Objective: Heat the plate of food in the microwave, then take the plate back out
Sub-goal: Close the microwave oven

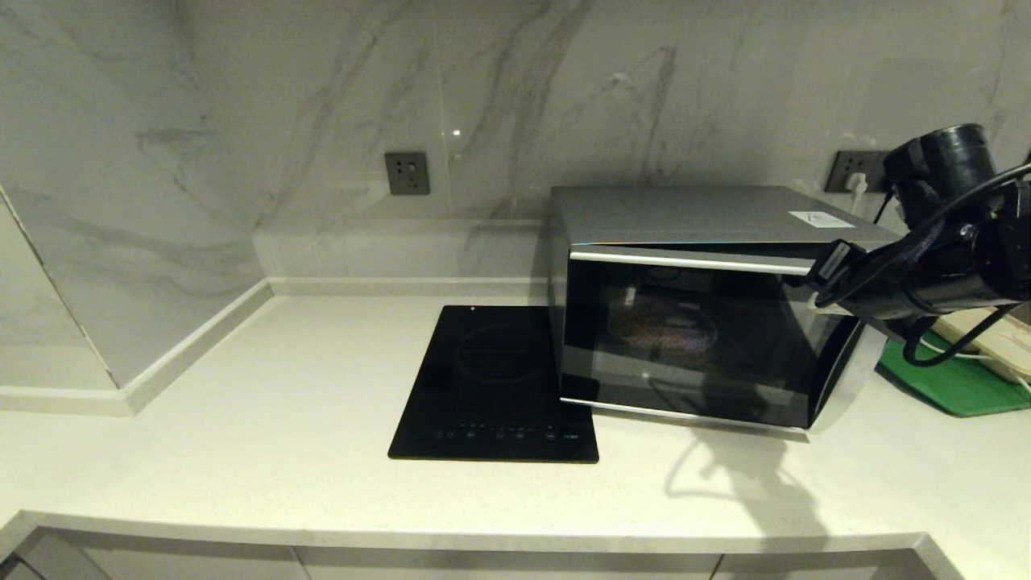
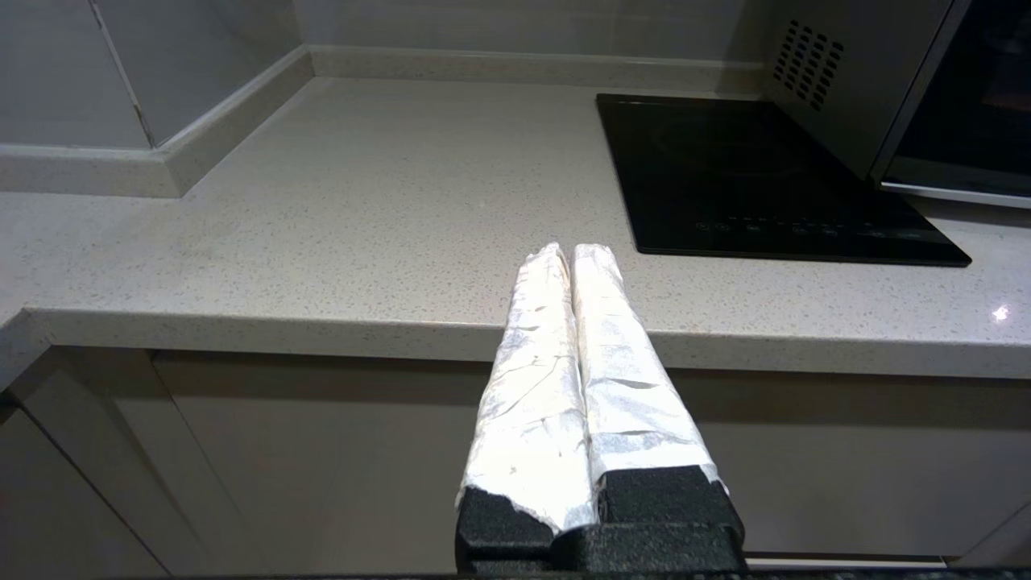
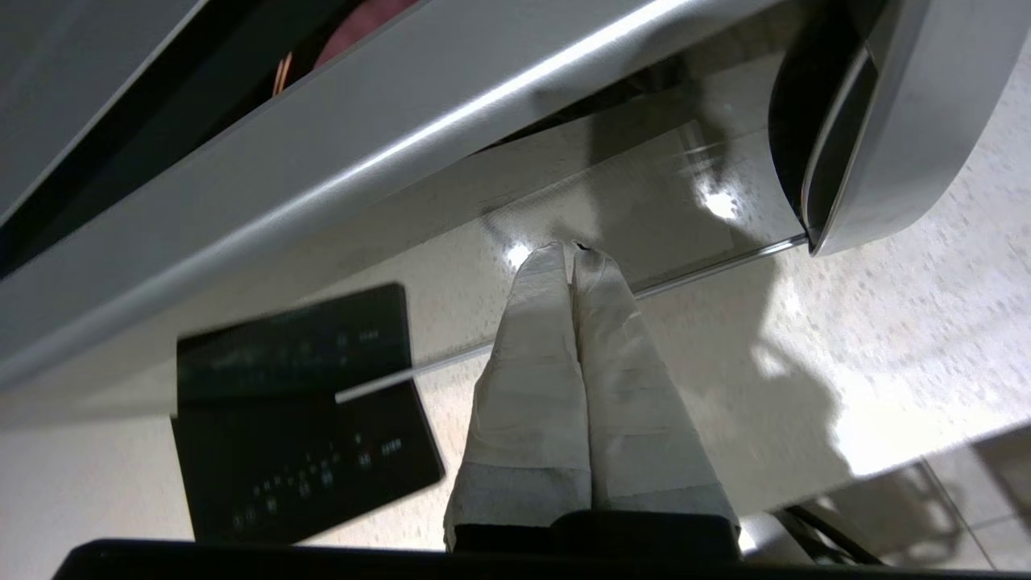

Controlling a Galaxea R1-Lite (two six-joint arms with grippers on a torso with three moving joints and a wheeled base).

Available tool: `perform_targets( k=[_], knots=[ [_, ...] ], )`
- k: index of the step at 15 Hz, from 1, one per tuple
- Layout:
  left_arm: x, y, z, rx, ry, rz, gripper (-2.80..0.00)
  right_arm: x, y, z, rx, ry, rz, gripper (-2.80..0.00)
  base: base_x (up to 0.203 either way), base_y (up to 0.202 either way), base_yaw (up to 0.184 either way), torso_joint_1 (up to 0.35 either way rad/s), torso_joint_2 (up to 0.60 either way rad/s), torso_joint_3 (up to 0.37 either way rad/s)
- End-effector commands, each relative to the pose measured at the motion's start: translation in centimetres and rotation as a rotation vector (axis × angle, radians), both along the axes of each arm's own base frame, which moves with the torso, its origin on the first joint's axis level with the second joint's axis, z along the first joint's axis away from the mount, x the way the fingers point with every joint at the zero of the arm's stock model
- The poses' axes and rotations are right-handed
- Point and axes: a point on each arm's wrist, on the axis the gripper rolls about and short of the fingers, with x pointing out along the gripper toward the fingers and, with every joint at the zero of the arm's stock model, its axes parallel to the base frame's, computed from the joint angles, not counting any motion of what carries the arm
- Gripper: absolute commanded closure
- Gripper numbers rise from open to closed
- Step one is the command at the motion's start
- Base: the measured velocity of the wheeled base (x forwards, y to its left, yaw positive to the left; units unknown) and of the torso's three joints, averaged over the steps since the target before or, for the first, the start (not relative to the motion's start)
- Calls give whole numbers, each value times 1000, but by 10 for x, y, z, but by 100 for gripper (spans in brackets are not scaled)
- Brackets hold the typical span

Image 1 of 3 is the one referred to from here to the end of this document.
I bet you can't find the microwave door with dark glass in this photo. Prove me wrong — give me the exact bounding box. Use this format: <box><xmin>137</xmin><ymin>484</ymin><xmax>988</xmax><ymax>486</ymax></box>
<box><xmin>558</xmin><ymin>244</ymin><xmax>887</xmax><ymax>436</ymax></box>

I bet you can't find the purple plastic plate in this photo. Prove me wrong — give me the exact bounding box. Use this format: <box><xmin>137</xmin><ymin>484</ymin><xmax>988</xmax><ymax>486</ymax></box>
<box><xmin>608</xmin><ymin>306</ymin><xmax>719</xmax><ymax>355</ymax></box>

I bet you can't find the silver Panasonic microwave oven body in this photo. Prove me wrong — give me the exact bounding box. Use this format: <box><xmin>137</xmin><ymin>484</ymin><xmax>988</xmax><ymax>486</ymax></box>
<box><xmin>549</xmin><ymin>186</ymin><xmax>907</xmax><ymax>404</ymax></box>

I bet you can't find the white label sticker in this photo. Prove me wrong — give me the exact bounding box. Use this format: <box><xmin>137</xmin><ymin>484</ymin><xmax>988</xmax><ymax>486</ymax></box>
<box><xmin>788</xmin><ymin>210</ymin><xmax>856</xmax><ymax>230</ymax></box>

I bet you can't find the green plastic tray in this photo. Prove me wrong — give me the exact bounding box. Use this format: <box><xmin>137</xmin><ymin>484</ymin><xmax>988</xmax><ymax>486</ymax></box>
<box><xmin>876</xmin><ymin>330</ymin><xmax>1031</xmax><ymax>418</ymax></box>

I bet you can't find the beige lidded box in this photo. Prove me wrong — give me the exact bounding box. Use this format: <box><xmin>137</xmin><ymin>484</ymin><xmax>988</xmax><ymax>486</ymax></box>
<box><xmin>930</xmin><ymin>302</ymin><xmax>1031</xmax><ymax>383</ymax></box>

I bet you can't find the grey cabinet door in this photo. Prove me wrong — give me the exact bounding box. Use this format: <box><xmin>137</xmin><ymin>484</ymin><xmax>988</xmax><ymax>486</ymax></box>
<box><xmin>713</xmin><ymin>550</ymin><xmax>915</xmax><ymax>580</ymax></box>

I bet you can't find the black induction cooktop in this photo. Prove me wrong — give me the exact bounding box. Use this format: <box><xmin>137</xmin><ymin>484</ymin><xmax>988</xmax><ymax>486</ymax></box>
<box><xmin>388</xmin><ymin>304</ymin><xmax>600</xmax><ymax>464</ymax></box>

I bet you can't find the grey corner cabinet panel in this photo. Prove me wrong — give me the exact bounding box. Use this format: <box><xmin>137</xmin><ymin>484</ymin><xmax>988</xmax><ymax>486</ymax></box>
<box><xmin>0</xmin><ymin>532</ymin><xmax>110</xmax><ymax>580</ymax></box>

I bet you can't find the black braided cable sleeve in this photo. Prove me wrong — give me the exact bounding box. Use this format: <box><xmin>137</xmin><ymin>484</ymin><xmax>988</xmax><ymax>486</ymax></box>
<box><xmin>838</xmin><ymin>213</ymin><xmax>947</xmax><ymax>279</ymax></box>

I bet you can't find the grey double wall socket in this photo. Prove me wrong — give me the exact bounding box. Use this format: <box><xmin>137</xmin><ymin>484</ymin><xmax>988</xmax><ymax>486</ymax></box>
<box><xmin>825</xmin><ymin>151</ymin><xmax>891</xmax><ymax>194</ymax></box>

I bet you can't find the white cable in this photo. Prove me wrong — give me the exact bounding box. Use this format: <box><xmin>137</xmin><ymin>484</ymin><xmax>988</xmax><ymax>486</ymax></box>
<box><xmin>918</xmin><ymin>338</ymin><xmax>1031</xmax><ymax>396</ymax></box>

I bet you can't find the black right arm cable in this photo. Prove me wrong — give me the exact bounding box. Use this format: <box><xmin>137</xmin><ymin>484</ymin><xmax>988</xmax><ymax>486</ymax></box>
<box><xmin>812</xmin><ymin>161</ymin><xmax>1031</xmax><ymax>369</ymax></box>

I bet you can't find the grey single wall socket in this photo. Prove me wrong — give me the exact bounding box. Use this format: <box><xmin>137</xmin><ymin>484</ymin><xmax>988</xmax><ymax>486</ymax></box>
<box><xmin>384</xmin><ymin>151</ymin><xmax>430</xmax><ymax>197</ymax></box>

